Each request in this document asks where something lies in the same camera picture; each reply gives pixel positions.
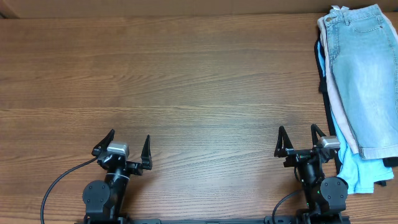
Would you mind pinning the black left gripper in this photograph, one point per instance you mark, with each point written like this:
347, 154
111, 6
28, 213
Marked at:
136, 168

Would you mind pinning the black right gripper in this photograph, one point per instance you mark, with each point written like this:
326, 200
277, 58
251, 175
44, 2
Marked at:
283, 146

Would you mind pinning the light blue denim shorts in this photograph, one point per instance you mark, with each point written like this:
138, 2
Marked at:
361, 45

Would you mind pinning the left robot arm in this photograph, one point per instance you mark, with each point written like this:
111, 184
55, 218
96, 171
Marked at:
104, 198

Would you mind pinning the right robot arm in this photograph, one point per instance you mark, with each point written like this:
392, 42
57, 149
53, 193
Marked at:
325, 196

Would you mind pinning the light blue t-shirt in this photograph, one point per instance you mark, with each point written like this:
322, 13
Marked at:
360, 175

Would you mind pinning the black garment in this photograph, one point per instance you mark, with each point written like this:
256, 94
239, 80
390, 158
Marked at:
359, 77

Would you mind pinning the beige shorts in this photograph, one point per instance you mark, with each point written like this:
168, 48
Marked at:
338, 111

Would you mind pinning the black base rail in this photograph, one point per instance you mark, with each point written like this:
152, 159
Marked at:
214, 221

